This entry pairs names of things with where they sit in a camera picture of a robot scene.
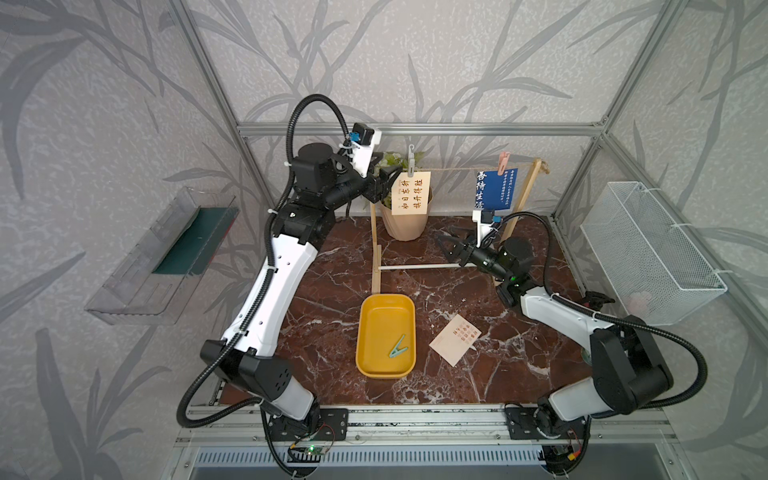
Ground green circuit board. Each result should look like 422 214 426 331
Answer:
287 443 333 463

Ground potted green plant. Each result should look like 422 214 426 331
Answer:
377 150 432 242

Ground clear plastic wall shelf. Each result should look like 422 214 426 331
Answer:
85 187 240 326

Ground pink clothespin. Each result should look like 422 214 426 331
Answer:
497 151 510 176

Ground cream postcard red stamps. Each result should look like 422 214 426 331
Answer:
429 314 481 367

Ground cream postcard red characters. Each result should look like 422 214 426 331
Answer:
391 171 431 216

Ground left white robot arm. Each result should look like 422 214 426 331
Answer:
176 94 402 436

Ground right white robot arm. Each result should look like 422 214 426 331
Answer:
435 210 709 439

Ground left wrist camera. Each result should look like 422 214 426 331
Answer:
347 123 382 178

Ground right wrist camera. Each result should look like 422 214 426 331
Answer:
472 209 502 248

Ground yellow plastic tray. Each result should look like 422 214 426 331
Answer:
355 294 417 380

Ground wooden hanging rack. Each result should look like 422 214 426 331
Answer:
369 158 550 295

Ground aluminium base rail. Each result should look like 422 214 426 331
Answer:
174 404 678 447

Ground teal clothespin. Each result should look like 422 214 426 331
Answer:
388 334 409 359

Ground white wire mesh basket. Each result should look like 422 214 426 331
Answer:
581 181 728 326

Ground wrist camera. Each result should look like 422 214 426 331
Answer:
347 123 382 178
472 209 502 248

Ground blue postcard white characters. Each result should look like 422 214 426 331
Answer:
475 169 518 211

